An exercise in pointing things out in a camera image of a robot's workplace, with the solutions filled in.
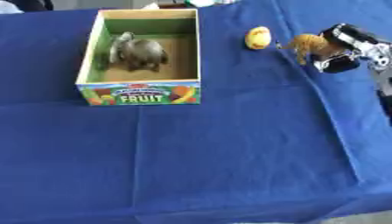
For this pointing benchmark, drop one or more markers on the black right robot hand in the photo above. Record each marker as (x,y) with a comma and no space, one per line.
(347,35)

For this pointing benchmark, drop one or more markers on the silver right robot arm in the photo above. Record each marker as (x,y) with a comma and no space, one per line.
(382,62)

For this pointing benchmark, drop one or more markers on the tan cardboard box green inside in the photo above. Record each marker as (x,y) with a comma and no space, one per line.
(143,92)

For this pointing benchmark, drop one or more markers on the yellow red toy fruit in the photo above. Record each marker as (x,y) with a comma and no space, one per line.
(257,38)

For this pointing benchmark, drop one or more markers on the grey elephant soft toy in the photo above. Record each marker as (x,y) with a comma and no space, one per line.
(140,52)

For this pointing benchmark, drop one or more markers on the person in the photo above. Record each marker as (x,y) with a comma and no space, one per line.
(25,4)

